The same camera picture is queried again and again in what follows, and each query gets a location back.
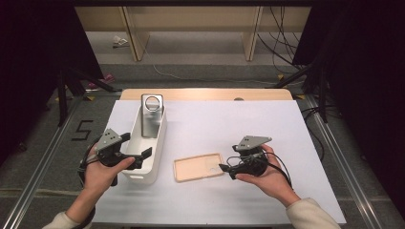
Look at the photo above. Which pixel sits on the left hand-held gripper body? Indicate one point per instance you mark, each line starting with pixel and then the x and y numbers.
pixel 110 149

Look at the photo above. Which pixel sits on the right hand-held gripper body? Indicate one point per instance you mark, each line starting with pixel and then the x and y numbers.
pixel 253 165

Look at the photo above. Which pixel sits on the white plastic storage box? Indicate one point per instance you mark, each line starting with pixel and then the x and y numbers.
pixel 149 171

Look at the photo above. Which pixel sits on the grey phone case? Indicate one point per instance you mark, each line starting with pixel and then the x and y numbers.
pixel 151 124

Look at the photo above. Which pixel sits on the beige phone case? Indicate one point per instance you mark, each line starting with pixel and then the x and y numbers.
pixel 194 168

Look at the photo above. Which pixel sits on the person's right hand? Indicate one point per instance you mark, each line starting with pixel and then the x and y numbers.
pixel 273 181

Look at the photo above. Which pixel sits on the person's left hand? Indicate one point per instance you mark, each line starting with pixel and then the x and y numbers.
pixel 98 178

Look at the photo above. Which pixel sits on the white table sheet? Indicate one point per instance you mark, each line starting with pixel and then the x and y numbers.
pixel 223 127

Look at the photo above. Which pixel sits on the pink object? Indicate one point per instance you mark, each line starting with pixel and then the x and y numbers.
pixel 108 78

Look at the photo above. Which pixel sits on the black metal stand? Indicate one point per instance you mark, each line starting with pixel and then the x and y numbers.
pixel 323 95
pixel 62 98

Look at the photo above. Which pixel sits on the crumpled white paper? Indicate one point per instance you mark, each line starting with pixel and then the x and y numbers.
pixel 119 40

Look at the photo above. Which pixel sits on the dark curtain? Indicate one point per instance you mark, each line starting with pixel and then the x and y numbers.
pixel 366 79
pixel 31 63

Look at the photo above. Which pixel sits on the wooden bench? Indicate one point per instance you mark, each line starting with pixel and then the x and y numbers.
pixel 191 19

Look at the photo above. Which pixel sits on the metal floor rail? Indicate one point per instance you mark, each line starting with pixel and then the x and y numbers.
pixel 41 171
pixel 344 168

